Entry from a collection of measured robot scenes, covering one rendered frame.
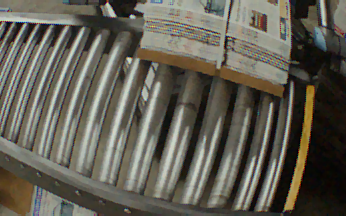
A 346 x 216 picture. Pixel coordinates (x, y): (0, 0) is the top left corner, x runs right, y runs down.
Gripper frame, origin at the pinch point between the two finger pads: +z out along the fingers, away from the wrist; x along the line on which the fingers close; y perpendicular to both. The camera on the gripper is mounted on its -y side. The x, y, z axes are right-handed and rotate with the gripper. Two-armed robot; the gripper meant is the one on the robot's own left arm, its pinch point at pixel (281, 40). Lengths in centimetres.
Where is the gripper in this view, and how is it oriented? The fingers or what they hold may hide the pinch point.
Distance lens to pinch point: 194.7
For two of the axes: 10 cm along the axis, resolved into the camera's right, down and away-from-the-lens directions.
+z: -9.7, -2.3, 0.6
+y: 0.9, -5.7, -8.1
